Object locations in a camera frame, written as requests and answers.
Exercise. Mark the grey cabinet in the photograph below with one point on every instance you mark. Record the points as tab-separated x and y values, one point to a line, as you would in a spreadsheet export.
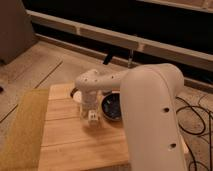
16	31

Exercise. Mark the dark ceramic bowl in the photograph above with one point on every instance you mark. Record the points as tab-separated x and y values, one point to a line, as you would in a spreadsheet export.
110	106

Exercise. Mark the white plate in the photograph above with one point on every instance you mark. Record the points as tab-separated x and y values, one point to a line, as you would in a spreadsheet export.
76	95

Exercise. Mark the olive green mat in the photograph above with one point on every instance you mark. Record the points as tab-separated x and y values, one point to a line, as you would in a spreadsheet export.
21	149

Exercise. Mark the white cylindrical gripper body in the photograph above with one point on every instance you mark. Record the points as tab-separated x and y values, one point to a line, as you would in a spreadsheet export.
89	101

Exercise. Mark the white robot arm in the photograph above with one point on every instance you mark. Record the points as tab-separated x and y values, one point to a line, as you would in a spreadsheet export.
147	102

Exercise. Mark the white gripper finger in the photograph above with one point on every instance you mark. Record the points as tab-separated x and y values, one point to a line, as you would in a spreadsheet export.
97	111
83	116

